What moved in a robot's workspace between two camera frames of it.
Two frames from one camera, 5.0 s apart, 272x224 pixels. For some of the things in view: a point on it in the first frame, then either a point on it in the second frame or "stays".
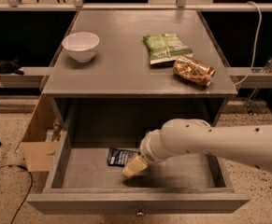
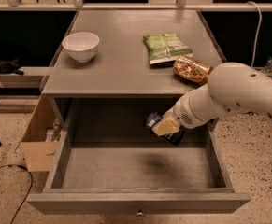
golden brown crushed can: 193,70 stays
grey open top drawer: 89,179 stays
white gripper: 147,148 → 182,113
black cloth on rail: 3,66 stays
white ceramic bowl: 81,46 stays
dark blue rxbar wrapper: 120,158 → 174,138
